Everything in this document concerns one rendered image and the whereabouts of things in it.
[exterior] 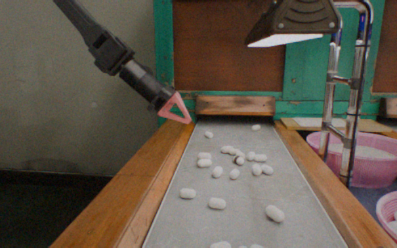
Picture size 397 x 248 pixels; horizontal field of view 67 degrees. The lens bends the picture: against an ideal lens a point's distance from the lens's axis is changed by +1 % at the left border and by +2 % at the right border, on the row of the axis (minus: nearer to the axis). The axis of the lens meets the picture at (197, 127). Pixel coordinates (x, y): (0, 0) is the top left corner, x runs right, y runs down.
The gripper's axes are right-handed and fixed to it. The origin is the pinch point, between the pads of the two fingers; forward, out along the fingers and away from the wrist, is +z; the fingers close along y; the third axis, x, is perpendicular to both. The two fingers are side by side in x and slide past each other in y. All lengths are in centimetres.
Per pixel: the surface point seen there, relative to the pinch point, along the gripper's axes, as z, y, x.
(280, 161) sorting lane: 25.9, 4.6, -6.7
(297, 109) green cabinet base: 30, 45, -20
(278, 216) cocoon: 21.5, -25.9, -4.1
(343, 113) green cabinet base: 44, 45, -30
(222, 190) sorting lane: 14.9, -14.3, 3.0
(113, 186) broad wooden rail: -2.7, -19.9, 14.8
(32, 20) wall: -123, 132, 51
